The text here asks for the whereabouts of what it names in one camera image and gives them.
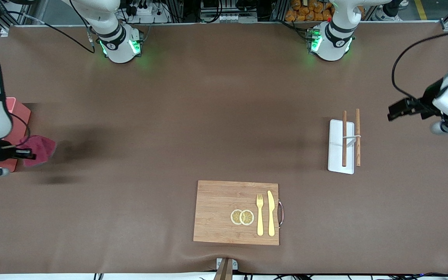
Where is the brown table cover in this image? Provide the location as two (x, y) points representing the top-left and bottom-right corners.
(0, 21), (448, 275)

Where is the wooden chopsticks pair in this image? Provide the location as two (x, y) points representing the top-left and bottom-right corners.
(342, 110), (347, 167)

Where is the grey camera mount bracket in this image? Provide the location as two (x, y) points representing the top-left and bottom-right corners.
(213, 258), (238, 280)

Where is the white towel rack base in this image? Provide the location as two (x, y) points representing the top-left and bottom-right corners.
(327, 119), (355, 175)

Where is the white sneaker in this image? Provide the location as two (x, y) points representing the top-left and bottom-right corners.
(376, 0), (408, 22)

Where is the white power strip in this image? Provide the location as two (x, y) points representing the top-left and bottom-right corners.
(129, 0), (170, 25)

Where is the pile of orange packets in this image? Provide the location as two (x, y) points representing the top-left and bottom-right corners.
(285, 0), (334, 22)

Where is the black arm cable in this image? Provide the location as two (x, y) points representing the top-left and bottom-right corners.
(391, 30), (448, 102)
(0, 0), (95, 150)

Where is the bamboo cutting board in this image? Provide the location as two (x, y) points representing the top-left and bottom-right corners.
(193, 180), (280, 246)

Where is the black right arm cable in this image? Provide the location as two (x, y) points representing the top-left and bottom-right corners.
(0, 0), (95, 150)

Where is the pink board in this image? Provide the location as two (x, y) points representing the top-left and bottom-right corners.
(0, 97), (31, 172)

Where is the white terminal block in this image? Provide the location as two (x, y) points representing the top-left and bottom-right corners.
(215, 13), (241, 23)

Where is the yellow knife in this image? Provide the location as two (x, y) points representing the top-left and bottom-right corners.
(267, 190), (276, 237)

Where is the wooden rack rod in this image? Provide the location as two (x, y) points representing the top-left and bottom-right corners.
(355, 108), (361, 167)

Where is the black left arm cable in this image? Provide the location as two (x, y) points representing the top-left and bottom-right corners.
(391, 30), (448, 102)

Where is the yellow fork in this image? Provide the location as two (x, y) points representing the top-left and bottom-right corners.
(256, 193), (264, 236)

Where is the red cloth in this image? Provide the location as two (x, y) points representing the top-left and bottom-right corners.
(22, 135), (57, 168)

